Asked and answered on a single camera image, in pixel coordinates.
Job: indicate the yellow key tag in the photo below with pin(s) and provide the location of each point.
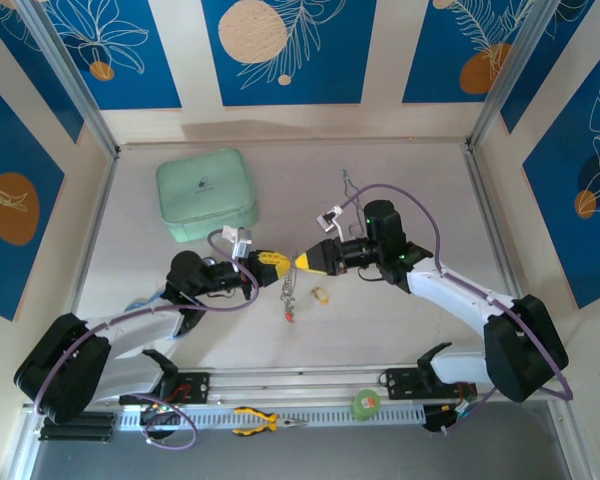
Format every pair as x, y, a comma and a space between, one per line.
314, 295

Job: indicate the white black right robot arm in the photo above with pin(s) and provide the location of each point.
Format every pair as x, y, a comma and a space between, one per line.
460, 295

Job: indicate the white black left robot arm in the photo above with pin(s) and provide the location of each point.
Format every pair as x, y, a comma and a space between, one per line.
130, 327

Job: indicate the round silver lid black rim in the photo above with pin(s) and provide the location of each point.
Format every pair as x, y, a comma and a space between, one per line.
210, 261

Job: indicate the mint green zipper case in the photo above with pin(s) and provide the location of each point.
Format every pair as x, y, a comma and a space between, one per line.
205, 195

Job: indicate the green tape roll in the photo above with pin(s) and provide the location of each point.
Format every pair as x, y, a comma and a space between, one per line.
365, 405

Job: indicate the black profile blocks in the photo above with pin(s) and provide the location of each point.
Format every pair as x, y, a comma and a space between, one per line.
80, 430

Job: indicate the aluminium table edge rail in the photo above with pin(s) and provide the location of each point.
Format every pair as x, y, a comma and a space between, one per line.
93, 225
492, 225

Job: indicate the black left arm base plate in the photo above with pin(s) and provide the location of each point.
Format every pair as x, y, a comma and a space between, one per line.
200, 385

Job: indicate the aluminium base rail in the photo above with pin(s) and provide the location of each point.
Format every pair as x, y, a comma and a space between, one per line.
300, 382

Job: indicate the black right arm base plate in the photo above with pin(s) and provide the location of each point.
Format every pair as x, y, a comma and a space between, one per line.
400, 385

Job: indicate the aluminium frame post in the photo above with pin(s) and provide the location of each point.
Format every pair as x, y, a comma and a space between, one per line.
70, 75
515, 75

